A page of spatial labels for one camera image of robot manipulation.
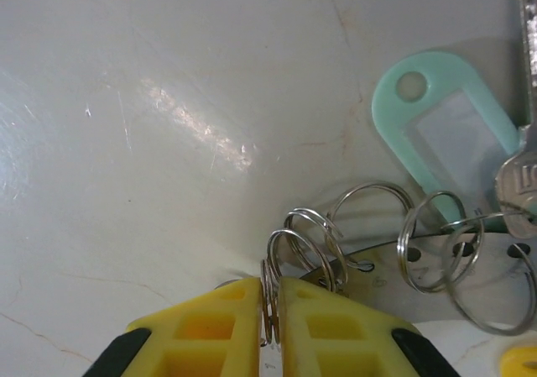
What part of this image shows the silver metal key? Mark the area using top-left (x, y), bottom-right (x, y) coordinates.
top-left (493, 0), bottom-right (537, 240)

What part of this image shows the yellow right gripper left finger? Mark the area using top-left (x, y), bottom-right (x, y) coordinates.
top-left (86, 276), bottom-right (263, 377)

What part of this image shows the mint green plastic key tag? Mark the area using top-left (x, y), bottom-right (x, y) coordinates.
top-left (371, 48), bottom-right (526, 228)

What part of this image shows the large steel split ring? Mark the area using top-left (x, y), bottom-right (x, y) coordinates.
top-left (443, 211), bottom-right (537, 337)
top-left (326, 181), bottom-right (417, 238)
top-left (396, 190), bottom-right (467, 293)

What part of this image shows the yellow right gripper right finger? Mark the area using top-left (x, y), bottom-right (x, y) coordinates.
top-left (278, 275), bottom-right (462, 377)

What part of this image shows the small steel split ring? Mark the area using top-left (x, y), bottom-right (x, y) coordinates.
top-left (268, 228), bottom-right (336, 290)
top-left (259, 259), bottom-right (284, 351)
top-left (283, 207), bottom-right (350, 290)

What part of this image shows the yellow plastic key tag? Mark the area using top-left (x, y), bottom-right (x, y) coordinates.
top-left (498, 338), bottom-right (537, 377)

